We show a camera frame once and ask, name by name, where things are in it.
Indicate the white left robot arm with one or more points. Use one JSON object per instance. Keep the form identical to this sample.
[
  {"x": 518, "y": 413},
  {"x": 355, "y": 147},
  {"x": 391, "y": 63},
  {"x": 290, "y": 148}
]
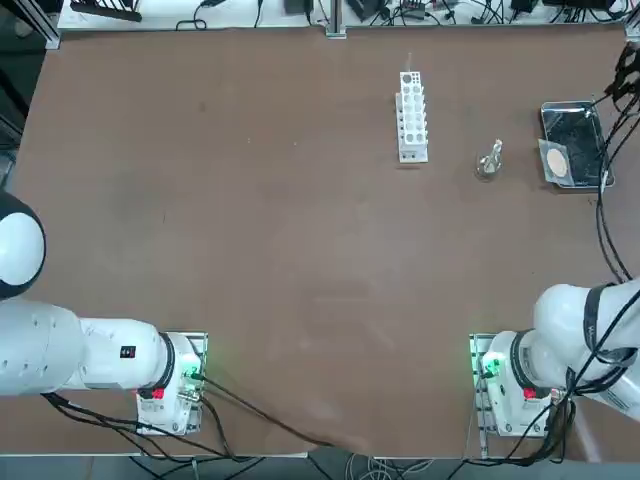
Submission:
[{"x": 50, "y": 350}]

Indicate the aluminium frame post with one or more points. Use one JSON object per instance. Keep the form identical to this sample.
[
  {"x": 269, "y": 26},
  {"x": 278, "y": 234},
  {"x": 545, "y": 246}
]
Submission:
[
  {"x": 47, "y": 35},
  {"x": 336, "y": 20},
  {"x": 634, "y": 27}
]

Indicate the white test tube rack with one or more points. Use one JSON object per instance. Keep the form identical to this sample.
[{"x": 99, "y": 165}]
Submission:
[{"x": 413, "y": 156}]

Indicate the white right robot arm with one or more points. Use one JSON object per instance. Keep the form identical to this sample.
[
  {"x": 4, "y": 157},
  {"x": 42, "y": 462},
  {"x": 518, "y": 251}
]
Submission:
[{"x": 560, "y": 315}]

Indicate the glass alcohol lamp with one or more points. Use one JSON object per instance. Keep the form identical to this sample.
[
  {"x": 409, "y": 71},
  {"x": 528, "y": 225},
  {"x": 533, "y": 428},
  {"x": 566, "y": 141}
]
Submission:
[{"x": 487, "y": 167}]

